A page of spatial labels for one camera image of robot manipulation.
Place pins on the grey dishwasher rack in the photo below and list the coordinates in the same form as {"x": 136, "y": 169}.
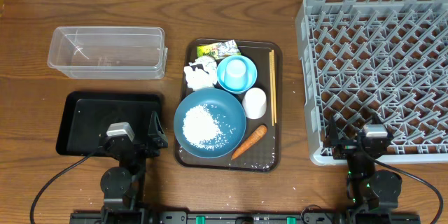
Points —
{"x": 383, "y": 57}

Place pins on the light blue bowl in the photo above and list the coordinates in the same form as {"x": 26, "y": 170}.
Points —
{"x": 251, "y": 73}

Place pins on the wooden chopstick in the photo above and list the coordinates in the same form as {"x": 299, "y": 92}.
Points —
{"x": 274, "y": 90}
{"x": 271, "y": 86}

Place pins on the crumpled white tissue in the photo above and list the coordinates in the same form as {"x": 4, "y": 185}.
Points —
{"x": 202, "y": 73}

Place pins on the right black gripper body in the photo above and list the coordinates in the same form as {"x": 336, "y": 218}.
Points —
{"x": 346, "y": 147}

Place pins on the pale pink cup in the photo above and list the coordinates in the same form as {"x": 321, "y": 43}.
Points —
{"x": 254, "y": 103}

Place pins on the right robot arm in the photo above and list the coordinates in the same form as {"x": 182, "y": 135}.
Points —
{"x": 374, "y": 192}

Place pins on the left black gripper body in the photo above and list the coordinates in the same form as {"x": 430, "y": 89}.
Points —
{"x": 148, "y": 153}

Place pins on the black waste tray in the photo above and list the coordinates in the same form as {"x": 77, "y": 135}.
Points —
{"x": 88, "y": 115}

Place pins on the clear plastic bin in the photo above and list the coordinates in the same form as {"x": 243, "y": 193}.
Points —
{"x": 107, "y": 52}

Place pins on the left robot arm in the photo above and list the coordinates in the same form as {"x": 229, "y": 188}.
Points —
{"x": 123, "y": 185}

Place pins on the orange carrot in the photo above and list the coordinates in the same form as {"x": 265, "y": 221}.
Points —
{"x": 254, "y": 138}

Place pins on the left wooden chopstick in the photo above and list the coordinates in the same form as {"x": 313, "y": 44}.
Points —
{"x": 271, "y": 86}

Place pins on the green snack wrapper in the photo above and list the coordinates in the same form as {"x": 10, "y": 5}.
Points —
{"x": 219, "y": 50}

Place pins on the brown serving tray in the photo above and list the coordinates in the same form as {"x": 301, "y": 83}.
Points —
{"x": 264, "y": 156}

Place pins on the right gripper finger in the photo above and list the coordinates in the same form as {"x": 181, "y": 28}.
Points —
{"x": 332, "y": 133}
{"x": 375, "y": 120}

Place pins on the light blue cup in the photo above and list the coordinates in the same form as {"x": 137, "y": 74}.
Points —
{"x": 235, "y": 74}

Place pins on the right wooden chopstick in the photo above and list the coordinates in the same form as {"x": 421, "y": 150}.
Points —
{"x": 274, "y": 90}

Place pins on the dark blue plate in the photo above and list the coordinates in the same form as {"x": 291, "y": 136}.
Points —
{"x": 227, "y": 104}

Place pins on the pile of white rice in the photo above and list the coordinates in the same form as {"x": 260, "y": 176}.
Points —
{"x": 204, "y": 128}

